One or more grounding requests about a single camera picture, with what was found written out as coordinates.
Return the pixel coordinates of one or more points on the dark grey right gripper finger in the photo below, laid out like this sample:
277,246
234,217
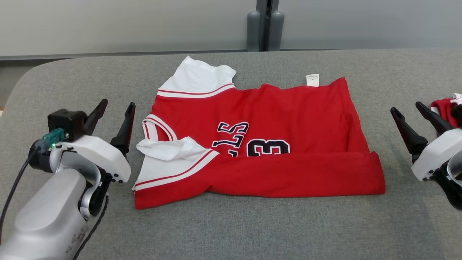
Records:
408,131
435,119

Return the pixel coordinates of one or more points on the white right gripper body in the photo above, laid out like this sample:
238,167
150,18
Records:
436,155

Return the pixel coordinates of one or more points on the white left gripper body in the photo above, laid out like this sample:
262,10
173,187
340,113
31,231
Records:
97,155

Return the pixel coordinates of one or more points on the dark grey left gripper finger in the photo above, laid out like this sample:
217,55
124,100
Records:
125,133
95,119

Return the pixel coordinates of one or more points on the red white shorts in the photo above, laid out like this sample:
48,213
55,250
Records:
442,108

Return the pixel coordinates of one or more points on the red basketball jersey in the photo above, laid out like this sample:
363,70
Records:
288,115

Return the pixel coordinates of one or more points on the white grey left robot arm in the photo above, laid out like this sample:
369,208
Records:
47,216

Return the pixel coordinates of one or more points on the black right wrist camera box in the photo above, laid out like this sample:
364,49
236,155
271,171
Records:
458,113

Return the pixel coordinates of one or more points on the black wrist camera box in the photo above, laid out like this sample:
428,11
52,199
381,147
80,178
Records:
458,113
66,122

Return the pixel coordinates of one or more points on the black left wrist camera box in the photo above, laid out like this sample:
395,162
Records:
66,122

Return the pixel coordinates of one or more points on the grey partition post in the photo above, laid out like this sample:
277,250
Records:
265,25

